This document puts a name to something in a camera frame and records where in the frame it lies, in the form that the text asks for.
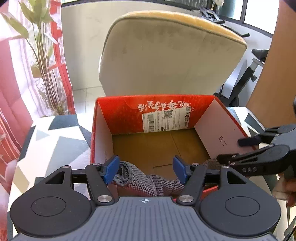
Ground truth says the red patterned curtain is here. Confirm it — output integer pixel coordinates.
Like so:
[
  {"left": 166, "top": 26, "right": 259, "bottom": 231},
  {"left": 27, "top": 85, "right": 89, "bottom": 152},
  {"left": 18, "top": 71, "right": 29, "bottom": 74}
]
[{"left": 0, "top": 0, "right": 77, "bottom": 218}]

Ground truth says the brown wooden panel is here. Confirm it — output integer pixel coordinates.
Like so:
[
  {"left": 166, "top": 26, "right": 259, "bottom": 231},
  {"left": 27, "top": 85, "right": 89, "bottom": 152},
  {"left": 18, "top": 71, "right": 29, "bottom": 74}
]
[{"left": 246, "top": 1, "right": 295, "bottom": 128}]

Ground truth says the person's right hand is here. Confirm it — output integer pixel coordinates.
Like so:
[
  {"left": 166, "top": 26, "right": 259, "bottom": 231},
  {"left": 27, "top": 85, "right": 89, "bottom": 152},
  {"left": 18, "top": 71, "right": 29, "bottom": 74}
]
[{"left": 272, "top": 176, "right": 295, "bottom": 207}]

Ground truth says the red strawberry cardboard box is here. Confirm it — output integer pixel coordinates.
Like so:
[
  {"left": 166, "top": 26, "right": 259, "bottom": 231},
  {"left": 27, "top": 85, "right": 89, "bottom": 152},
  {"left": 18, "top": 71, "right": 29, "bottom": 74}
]
[{"left": 91, "top": 95, "right": 254, "bottom": 176}]

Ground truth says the geometric patterned table cloth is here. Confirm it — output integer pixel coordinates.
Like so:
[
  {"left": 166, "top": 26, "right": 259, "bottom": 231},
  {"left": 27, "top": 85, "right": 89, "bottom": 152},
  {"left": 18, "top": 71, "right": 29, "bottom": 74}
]
[{"left": 6, "top": 114, "right": 93, "bottom": 237}]

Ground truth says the grey knitted cloth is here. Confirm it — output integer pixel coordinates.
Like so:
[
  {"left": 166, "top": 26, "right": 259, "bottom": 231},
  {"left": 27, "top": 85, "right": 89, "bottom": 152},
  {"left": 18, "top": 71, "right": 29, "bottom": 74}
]
[{"left": 113, "top": 157, "right": 223, "bottom": 197}]

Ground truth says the beige yellow-edged armchair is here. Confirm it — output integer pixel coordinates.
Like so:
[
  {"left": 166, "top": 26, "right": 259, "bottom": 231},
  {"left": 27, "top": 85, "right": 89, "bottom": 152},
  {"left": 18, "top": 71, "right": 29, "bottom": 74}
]
[{"left": 99, "top": 11, "right": 247, "bottom": 96}]

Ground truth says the tall green potted plant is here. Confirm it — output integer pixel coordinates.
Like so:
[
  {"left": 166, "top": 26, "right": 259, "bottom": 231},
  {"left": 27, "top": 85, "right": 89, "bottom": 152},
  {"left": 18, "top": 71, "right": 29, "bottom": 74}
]
[{"left": 1, "top": 1, "right": 75, "bottom": 118}]

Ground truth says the black exercise bike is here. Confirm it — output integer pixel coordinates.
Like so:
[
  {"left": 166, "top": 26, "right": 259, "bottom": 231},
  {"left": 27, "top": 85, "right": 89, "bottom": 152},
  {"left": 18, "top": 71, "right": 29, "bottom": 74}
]
[{"left": 199, "top": 1, "right": 269, "bottom": 107}]

